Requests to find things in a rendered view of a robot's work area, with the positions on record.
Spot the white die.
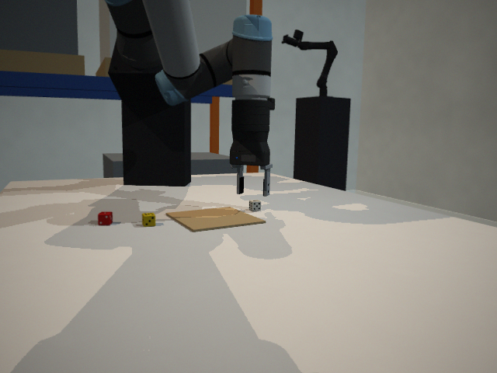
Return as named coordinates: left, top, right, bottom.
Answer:
left=249, top=200, right=261, bottom=211

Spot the red die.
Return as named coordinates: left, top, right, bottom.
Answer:
left=98, top=212, right=113, bottom=225

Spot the yellow die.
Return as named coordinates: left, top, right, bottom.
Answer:
left=142, top=213, right=155, bottom=227

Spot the tan square mat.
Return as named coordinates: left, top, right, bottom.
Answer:
left=166, top=207, right=266, bottom=232

